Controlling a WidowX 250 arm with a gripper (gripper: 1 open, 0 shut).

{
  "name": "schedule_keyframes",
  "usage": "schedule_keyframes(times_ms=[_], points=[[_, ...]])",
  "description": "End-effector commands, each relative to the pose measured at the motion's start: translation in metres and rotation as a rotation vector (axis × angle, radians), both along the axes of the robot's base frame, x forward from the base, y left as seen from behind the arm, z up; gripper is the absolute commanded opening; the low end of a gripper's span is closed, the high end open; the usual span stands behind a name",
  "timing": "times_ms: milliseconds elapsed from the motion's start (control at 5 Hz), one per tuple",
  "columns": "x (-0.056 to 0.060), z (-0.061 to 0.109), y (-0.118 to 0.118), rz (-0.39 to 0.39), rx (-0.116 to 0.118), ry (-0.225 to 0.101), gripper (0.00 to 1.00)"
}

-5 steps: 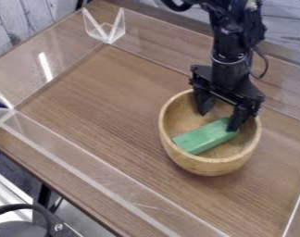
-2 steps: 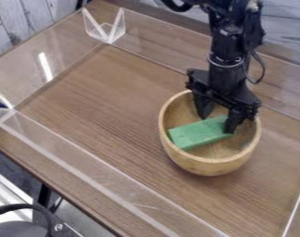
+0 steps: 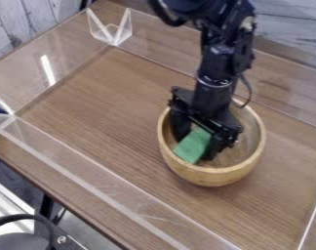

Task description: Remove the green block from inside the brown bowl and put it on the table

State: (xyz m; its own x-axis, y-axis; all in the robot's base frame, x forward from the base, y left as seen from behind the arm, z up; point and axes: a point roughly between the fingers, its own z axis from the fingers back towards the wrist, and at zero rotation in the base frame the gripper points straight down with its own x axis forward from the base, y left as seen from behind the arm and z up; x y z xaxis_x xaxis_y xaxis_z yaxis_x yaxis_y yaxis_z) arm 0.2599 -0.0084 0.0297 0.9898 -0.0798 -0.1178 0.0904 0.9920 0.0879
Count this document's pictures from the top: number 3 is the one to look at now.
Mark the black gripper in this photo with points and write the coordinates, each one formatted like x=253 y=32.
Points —
x=205 y=106

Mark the green rectangular block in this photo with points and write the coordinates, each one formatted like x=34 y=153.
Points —
x=191 y=147

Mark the brown wooden bowl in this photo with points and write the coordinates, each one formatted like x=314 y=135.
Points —
x=231 y=164

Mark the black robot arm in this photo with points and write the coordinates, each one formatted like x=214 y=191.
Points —
x=225 y=22

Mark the black table leg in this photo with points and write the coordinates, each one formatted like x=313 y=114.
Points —
x=46 y=206

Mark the clear acrylic tray wall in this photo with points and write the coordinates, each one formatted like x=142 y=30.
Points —
x=83 y=91

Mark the grey metal base plate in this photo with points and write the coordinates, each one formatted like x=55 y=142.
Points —
x=43 y=239

